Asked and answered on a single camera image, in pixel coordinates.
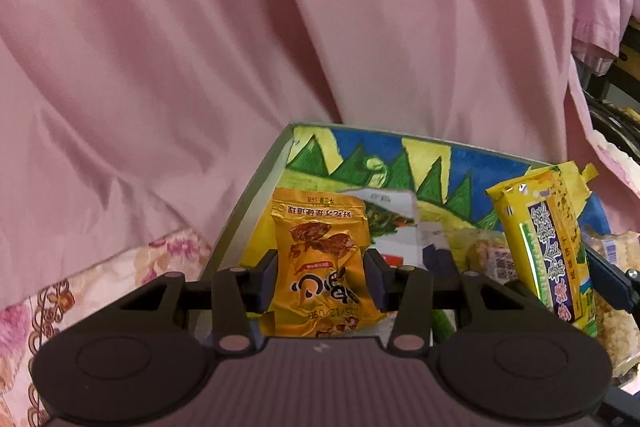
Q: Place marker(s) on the large pink curtain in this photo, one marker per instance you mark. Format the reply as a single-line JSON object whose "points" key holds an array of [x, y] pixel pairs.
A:
{"points": [[200, 57]]}

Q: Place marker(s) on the golden snack packet brown print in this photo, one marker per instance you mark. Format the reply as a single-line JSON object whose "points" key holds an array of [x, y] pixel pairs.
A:
{"points": [[320, 257]]}

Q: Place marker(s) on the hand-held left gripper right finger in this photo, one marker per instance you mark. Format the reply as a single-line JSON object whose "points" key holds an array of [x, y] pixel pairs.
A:
{"points": [[373, 282]]}

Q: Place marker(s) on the green sausage packet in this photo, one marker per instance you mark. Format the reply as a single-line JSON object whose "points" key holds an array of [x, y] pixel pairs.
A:
{"points": [[442, 324]]}

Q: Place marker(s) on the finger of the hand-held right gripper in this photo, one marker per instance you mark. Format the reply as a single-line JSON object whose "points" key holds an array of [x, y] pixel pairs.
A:
{"points": [[612, 281]]}

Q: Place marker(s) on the white packet with red print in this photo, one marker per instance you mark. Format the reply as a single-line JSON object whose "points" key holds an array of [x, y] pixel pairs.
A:
{"points": [[400, 237]]}

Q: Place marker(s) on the clear rice cracker packet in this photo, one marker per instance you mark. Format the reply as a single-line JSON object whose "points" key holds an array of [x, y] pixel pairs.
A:
{"points": [[487, 252]]}

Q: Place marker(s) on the pink floral blanket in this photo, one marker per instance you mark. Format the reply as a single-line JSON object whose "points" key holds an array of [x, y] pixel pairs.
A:
{"points": [[30, 332]]}

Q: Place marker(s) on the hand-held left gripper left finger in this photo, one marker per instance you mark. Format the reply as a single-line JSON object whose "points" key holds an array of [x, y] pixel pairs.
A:
{"points": [[267, 282]]}

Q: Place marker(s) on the clear crispy grain snack packet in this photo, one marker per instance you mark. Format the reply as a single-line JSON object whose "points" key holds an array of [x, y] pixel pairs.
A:
{"points": [[617, 337]]}

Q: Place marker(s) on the colourful painted tray liner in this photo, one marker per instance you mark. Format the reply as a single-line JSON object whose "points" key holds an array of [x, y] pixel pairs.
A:
{"points": [[475, 172]]}

